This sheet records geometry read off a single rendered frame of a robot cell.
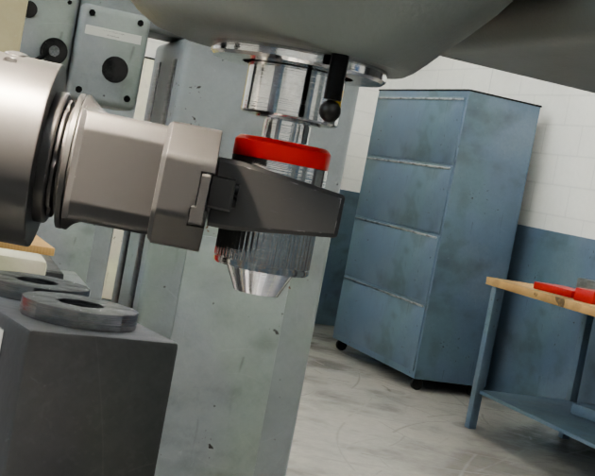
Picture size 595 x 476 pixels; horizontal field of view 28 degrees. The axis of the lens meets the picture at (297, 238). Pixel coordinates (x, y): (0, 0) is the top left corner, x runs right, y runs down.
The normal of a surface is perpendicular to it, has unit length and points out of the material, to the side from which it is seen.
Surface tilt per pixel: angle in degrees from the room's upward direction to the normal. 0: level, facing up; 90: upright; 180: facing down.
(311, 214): 90
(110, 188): 90
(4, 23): 90
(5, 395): 90
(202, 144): 45
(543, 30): 135
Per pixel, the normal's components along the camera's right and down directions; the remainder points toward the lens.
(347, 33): 0.19, 0.64
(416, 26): 0.32, 0.78
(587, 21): -0.78, 0.58
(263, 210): 0.09, 0.07
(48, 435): 0.52, 0.14
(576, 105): -0.92, -0.15
